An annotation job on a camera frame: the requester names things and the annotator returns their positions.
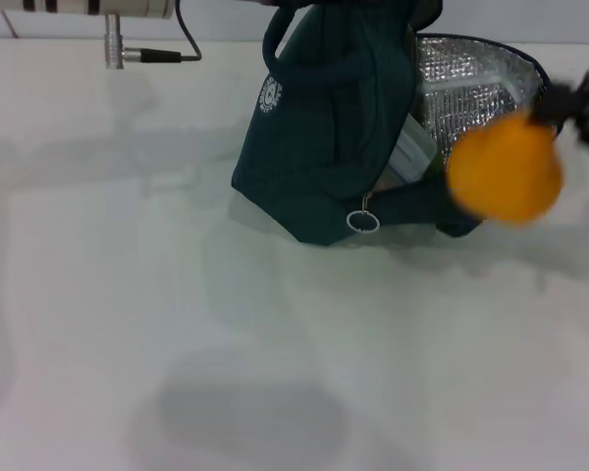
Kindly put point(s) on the dark teal insulated lunch bag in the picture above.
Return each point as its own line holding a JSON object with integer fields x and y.
{"x": 324, "y": 147}

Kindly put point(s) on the orange citrus fruit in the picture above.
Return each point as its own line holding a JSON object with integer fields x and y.
{"x": 505, "y": 172}

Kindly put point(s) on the clear blue-rimmed food container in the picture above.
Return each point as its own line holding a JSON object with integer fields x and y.
{"x": 412, "y": 152}

